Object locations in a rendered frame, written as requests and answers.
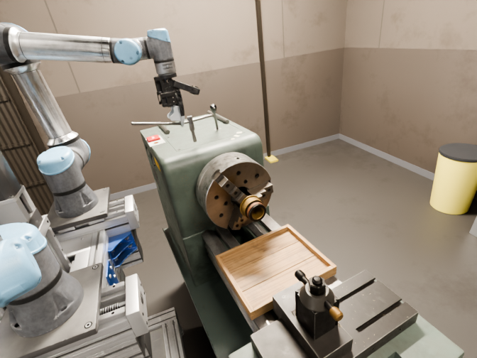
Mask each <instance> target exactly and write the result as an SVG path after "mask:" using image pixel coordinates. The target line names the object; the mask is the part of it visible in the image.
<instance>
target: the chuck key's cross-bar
mask: <svg viewBox="0 0 477 358"><path fill-rule="evenodd" d="M209 117H212V114H209V115H206V116H201V117H198V118H196V119H193V122H194V121H199V120H202V119H206V118H209ZM131 125H181V122H131Z"/></svg>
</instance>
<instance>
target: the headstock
mask: <svg viewBox="0 0 477 358"><path fill-rule="evenodd" d="M217 123H218V127H219V128H221V129H220V130H217V131H215V130H214V129H215V128H216V124H215V120H214V117H213V116H212V117H209V118H206V119H202V120H199V121H194V128H195V130H194V132H195V136H196V139H197V142H193V140H192V132H191V131H190V127H189V124H184V126H183V127H182V126H180V125H164V126H165V127H166V128H167V129H168V130H169V131H170V133H169V134H167V133H165V132H164V131H163V130H162V129H161V128H160V127H159V126H156V127H153V128H149V129H144V130H140V133H141V137H142V139H143V144H144V146H145V149H146V153H147V156H148V160H149V163H150V167H151V170H152V173H153V177H154V180H155V184H156V187H157V189H158V192H159V193H160V196H161V197H162V199H163V202H164V203H165V206H166V207H167V209H168V212H169V213H170V216H171V217H172V220H173V222H174V223H175V226H176V227H177V230H178V232H179V233H180V236H181V237H184V238H185V237H189V236H192V235H193V234H196V233H199V232H202V231H204V230H206V229H209V228H211V227H215V226H216V225H215V223H213V222H212V221H210V218H209V217H208V216H207V214H206V212H205V211H204V210H203V209H202V207H201V206H200V204H199V203H198V200H197V196H196V184H197V179H198V177H199V174H200V173H201V171H202V169H203V168H204V167H205V165H206V164H208V162H210V161H211V160H212V159H214V158H216V157H217V156H219V155H221V154H224V153H230V152H237V153H242V154H245V155H247V156H248V157H249V158H251V159H253V160H254V161H255V162H257V163H259V164H260V165H262V166H263V167H264V161H263V145H262V142H261V139H260V137H259V136H258V135H257V134H255V133H253V132H252V131H250V130H248V129H246V128H244V127H242V126H240V125H238V124H236V123H234V122H232V121H230V120H229V123H228V124H226V123H224V122H222V121H221V120H219V119H217ZM240 131H242V133H241V134H237V132H240ZM154 135H159V136H161V137H162V139H163V140H164V141H165V143H161V144H158V145H155V146H151V149H150V147H149V145H148V144H147V142H146V138H147V137H150V136H154ZM234 135H239V137H236V136H234ZM231 139H232V140H231ZM190 201H191V202H190ZM195 202H196V203H195ZM207 220H208V221H207ZM198 222H199V223H198ZM200 222H201V223H200ZM211 223H212V224H211ZM209 224H211V225H209ZM200 225H201V226H200ZM197 227H198V228H197ZM203 228H204V229H203Z"/></svg>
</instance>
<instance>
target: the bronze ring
mask: <svg viewBox="0 0 477 358"><path fill-rule="evenodd" d="M240 212H241V214H242V215H243V216H246V217H247V218H248V219H250V220H251V221H253V222H258V221H260V220H262V219H263V218H264V216H265V214H266V208H265V206H264V205H263V203H262V202H261V201H260V199H259V197H257V196H255V195H249V196H247V197H246V198H244V199H243V201H242V202H241V204H240Z"/></svg>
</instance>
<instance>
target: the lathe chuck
mask: <svg viewBox="0 0 477 358"><path fill-rule="evenodd" d="M235 157H239V158H242V159H240V160H236V159H234V158H235ZM218 171H219V172H220V173H221V174H223V175H224V176H225V177H226V178H227V179H228V180H230V181H231V182H232V183H233V184H234V185H235V186H236V187H237V188H239V187H241V189H240V191H241V192H242V193H243V194H245V195H246V193H245V189H244V187H246V188H248V189H251V188H253V187H255V186H257V185H260V184H262V183H264V182H266V181H269V180H271V177H270V174H269V173H268V171H267V170H266V169H265V168H264V167H263V166H262V165H260V164H259V163H257V162H255V161H254V160H253V159H251V158H249V157H248V156H243V155H230V156H226V157H223V158H221V159H219V160H218V161H216V162H215V163H213V164H212V165H211V166H210V167H209V168H208V169H207V171H206V172H205V174H204V175H203V177H202V179H201V181H200V184H199V190H198V197H199V203H200V205H201V206H202V209H203V210H204V211H205V212H206V214H207V216H208V217H209V218H210V220H211V221H213V223H215V225H217V226H219V227H222V228H225V229H227V227H228V224H229V220H230V218H231V213H232V211H233V208H234V205H233V204H232V202H231V201H237V200H236V199H234V198H233V197H231V195H230V194H229V193H228V192H227V191H225V189H223V188H222V187H221V186H220V185H219V184H218V183H217V182H216V181H215V180H213V179H212V178H213V176H214V175H215V174H216V173H217V172H218ZM271 194H272V193H271ZM271 194H269V195H267V199H265V200H264V201H263V205H264V206H265V208H266V207H267V205H268V203H269V201H270V197H271ZM250 223H252V221H251V220H250V219H247V220H246V222H245V223H242V225H241V227H244V226H246V225H248V224H250Z"/></svg>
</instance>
